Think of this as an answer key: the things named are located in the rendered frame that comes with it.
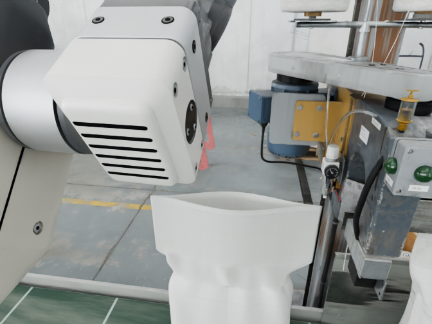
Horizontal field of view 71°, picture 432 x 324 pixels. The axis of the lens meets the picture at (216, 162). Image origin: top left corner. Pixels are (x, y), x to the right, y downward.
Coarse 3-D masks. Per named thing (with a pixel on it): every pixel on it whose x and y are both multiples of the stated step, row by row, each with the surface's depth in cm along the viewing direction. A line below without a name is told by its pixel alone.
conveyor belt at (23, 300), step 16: (16, 288) 140; (32, 288) 140; (0, 304) 132; (16, 304) 132; (32, 304) 132; (48, 304) 132; (64, 304) 132; (80, 304) 132; (96, 304) 132; (112, 304) 132; (128, 304) 132; (144, 304) 132; (160, 304) 132; (0, 320) 125; (16, 320) 125; (32, 320) 125; (48, 320) 125; (64, 320) 125; (80, 320) 125; (96, 320) 125; (112, 320) 125; (128, 320) 125; (144, 320) 125; (160, 320) 125
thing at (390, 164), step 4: (388, 160) 51; (392, 160) 51; (396, 160) 50; (384, 164) 52; (388, 164) 51; (392, 164) 50; (396, 164) 50; (384, 168) 52; (388, 168) 51; (392, 168) 50; (396, 168) 50; (388, 172) 51; (392, 172) 51
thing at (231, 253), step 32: (224, 192) 90; (160, 224) 92; (192, 224) 87; (224, 224) 83; (256, 224) 83; (288, 224) 85; (192, 256) 93; (224, 256) 88; (256, 256) 88; (288, 256) 90; (192, 288) 89; (224, 288) 88; (256, 288) 87; (288, 288) 89; (192, 320) 94; (224, 320) 91; (256, 320) 90; (288, 320) 91
